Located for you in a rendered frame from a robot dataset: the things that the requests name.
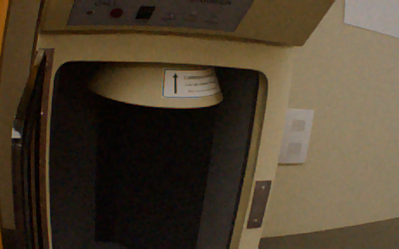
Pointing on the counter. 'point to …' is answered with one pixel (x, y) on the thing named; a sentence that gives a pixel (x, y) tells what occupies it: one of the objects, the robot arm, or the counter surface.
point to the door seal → (37, 153)
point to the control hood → (260, 12)
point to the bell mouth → (157, 84)
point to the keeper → (259, 203)
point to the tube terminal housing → (71, 47)
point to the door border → (24, 141)
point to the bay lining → (147, 165)
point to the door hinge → (44, 143)
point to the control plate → (233, 15)
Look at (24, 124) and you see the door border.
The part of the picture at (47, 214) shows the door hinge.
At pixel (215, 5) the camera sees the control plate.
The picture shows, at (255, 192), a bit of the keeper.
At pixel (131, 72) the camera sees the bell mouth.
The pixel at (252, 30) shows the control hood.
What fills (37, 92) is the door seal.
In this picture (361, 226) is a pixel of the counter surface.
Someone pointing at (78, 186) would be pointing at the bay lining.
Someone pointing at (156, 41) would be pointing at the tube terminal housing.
